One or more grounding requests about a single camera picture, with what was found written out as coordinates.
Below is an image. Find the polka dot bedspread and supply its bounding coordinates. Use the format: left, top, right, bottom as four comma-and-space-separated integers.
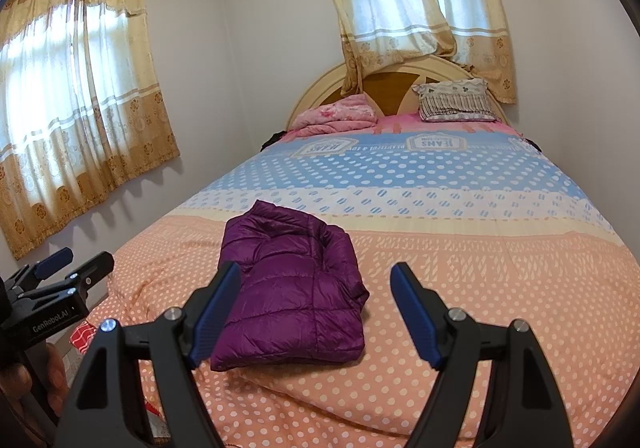
70, 120, 636, 448

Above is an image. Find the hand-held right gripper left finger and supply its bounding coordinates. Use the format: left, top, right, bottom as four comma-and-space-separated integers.
60, 260, 243, 448

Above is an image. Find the pink folded blanket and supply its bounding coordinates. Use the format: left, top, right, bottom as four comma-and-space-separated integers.
291, 94, 383, 137

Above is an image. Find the striped patterned pillow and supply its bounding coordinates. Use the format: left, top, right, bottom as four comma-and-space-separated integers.
411, 78, 499, 123

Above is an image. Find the person's left hand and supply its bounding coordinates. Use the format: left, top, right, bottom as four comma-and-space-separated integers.
0, 342, 68, 431

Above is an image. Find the beige curtain above headboard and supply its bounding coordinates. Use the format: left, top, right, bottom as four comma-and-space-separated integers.
306, 0, 518, 104

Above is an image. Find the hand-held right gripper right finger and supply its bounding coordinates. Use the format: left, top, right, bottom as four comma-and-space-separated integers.
390, 262, 571, 448

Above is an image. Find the purple quilted hooded jacket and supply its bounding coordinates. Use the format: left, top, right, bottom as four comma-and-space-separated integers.
210, 200, 370, 371

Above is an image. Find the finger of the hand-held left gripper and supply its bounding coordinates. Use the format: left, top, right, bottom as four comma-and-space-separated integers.
20, 248, 75, 287
22, 251, 115, 301

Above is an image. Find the cream wooden headboard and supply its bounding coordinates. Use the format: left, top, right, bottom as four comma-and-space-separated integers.
285, 52, 511, 129

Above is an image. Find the beige side window curtain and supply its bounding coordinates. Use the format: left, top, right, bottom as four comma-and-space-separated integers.
0, 0, 181, 261

